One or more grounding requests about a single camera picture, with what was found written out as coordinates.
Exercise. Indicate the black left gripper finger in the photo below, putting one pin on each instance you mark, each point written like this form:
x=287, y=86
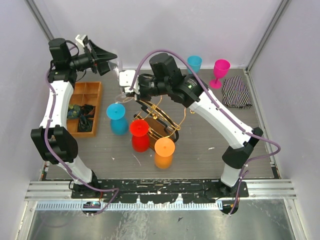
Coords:
x=99, y=54
x=102, y=67

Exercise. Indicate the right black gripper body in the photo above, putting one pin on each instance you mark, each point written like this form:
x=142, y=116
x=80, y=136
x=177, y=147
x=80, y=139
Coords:
x=149, y=87

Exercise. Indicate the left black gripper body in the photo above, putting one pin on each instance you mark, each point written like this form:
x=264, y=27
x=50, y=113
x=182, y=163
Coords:
x=84, y=62

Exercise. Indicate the clear champagne flute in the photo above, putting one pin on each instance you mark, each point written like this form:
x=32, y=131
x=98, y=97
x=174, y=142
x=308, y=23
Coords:
x=116, y=67

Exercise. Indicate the blue wine glass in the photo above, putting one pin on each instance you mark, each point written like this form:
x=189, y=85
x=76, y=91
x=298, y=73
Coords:
x=195, y=62
x=118, y=122

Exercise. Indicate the pink wine glass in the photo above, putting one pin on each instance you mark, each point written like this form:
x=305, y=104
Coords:
x=220, y=70

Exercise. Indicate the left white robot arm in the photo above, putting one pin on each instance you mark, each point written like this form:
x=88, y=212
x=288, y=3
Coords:
x=52, y=139

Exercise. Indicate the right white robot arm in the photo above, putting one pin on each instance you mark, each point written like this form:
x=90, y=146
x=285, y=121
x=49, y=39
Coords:
x=190, y=91

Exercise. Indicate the red wine glass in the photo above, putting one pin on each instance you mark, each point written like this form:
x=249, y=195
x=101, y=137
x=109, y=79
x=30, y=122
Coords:
x=140, y=140

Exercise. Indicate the orange wine glass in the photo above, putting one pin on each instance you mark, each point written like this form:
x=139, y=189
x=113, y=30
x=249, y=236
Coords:
x=164, y=149

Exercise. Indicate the wooden compartment tray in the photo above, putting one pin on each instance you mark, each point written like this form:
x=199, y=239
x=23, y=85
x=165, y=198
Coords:
x=86, y=93

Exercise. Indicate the dark patterned rolled cloth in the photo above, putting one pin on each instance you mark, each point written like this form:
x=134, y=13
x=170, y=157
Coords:
x=85, y=121

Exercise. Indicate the green patterned rolled cloth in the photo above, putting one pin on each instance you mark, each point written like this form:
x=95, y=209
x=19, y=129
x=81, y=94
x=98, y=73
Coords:
x=73, y=111

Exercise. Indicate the striped black white cloth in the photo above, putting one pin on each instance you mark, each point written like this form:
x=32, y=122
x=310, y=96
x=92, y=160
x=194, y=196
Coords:
x=235, y=93

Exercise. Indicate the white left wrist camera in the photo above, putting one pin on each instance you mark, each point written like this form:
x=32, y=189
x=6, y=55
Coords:
x=82, y=40

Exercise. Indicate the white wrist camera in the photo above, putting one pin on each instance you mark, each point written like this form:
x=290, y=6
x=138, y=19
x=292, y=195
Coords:
x=82, y=40
x=126, y=79

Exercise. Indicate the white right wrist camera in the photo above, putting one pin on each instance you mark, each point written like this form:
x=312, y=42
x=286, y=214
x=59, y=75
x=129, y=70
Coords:
x=126, y=79

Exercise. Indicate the gold wire glass rack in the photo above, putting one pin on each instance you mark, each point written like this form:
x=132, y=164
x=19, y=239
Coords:
x=160, y=124

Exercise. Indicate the black mounting base plate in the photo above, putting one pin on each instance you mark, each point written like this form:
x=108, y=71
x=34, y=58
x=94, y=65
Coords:
x=160, y=191

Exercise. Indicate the grey slotted cable duct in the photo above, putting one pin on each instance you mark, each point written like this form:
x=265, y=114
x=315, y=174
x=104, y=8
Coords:
x=82, y=205

